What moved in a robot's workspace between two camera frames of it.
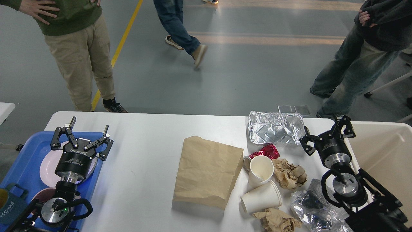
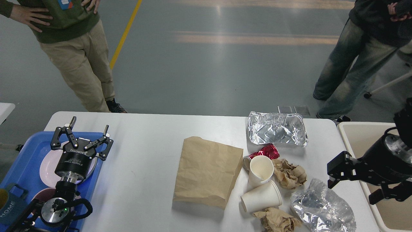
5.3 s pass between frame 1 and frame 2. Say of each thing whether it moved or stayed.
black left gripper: stayed
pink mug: stayed
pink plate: stayed
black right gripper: moved
